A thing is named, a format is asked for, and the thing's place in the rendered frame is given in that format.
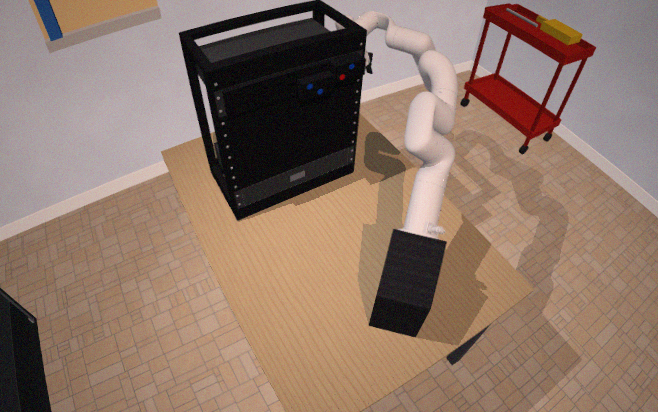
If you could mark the black server rack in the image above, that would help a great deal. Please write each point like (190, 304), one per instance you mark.
(281, 150)

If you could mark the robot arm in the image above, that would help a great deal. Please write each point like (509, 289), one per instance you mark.
(425, 112)

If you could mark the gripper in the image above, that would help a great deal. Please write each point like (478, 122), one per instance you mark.
(368, 56)

